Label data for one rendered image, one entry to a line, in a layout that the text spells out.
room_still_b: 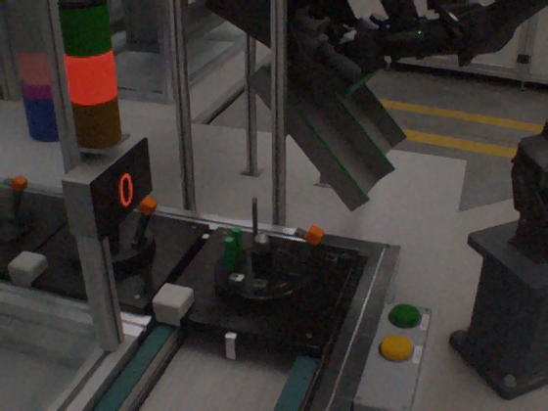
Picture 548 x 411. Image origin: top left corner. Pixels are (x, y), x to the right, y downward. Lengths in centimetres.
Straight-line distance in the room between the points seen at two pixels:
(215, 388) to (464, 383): 36
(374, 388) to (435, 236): 55
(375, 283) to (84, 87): 54
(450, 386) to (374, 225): 45
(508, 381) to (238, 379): 38
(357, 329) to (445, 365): 17
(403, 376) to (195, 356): 29
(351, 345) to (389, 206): 56
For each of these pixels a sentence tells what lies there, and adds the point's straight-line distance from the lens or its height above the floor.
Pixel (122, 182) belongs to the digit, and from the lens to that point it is 74.
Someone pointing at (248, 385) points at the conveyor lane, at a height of 92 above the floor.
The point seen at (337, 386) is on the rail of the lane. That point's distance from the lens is 85.
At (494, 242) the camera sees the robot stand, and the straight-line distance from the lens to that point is 95.
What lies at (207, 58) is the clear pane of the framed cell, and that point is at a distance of 218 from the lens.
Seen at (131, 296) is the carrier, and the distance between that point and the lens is 97.
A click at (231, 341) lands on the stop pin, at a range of 90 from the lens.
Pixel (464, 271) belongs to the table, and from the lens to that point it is 124.
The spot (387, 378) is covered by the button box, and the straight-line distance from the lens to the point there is 85.
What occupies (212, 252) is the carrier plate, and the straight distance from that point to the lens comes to 105.
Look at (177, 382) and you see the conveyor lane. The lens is 91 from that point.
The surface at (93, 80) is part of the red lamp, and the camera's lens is 69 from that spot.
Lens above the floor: 155
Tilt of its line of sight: 30 degrees down
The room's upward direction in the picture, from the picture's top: straight up
